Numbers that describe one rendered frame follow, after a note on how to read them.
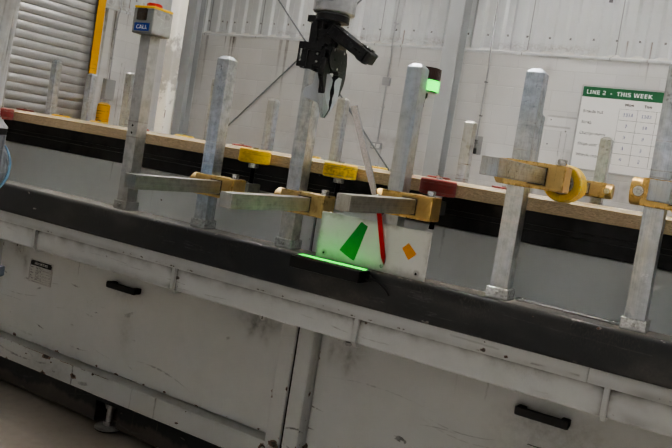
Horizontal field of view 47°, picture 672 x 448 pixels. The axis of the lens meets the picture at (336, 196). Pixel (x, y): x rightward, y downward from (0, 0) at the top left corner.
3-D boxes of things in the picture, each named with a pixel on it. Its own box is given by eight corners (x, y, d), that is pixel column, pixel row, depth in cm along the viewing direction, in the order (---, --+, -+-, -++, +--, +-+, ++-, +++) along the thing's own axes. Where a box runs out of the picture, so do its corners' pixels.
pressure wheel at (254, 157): (268, 196, 192) (275, 150, 192) (236, 192, 190) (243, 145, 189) (261, 193, 200) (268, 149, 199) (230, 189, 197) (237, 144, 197)
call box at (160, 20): (150, 36, 193) (155, 5, 193) (130, 34, 197) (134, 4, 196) (169, 42, 199) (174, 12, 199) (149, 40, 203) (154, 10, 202)
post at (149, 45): (125, 210, 197) (150, 34, 195) (111, 207, 200) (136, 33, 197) (138, 210, 201) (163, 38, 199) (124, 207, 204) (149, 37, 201)
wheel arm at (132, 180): (134, 193, 158) (137, 172, 158) (122, 190, 160) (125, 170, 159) (258, 199, 196) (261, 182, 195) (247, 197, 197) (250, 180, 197)
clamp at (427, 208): (429, 222, 155) (433, 197, 155) (370, 210, 162) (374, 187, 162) (439, 222, 160) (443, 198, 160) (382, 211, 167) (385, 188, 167)
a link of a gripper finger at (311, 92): (304, 115, 165) (311, 72, 164) (327, 118, 162) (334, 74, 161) (296, 113, 162) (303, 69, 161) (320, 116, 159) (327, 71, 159)
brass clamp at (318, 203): (319, 218, 167) (323, 195, 167) (269, 208, 174) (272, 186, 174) (334, 219, 173) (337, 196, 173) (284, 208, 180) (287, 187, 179)
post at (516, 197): (502, 317, 148) (545, 68, 146) (484, 313, 150) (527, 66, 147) (507, 315, 151) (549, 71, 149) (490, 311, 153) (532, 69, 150)
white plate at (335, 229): (423, 281, 155) (431, 232, 155) (314, 256, 168) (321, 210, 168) (424, 281, 156) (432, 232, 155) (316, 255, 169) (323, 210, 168)
